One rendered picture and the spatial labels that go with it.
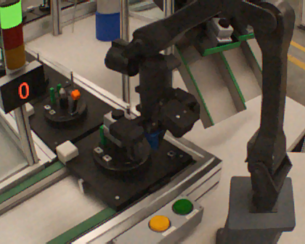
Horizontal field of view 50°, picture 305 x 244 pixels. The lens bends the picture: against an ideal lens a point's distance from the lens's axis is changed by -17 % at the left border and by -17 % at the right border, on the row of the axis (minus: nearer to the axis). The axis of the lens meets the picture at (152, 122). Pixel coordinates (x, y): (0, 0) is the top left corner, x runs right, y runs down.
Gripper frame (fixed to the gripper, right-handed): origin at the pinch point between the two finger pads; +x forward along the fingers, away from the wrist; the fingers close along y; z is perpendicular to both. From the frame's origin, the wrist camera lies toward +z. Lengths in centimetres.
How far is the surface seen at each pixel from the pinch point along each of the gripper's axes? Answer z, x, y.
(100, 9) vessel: -91, 6, 54
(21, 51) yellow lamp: -21.1, -20.1, -17.9
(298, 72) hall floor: -66, 110, 272
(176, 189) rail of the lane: 4.8, 13.5, 1.9
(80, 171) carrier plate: -14.0, 12.5, -10.8
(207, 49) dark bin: -3.8, -11.4, 20.7
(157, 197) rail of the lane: 3.7, 13.6, -2.9
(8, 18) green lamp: -21.4, -28.9, -20.3
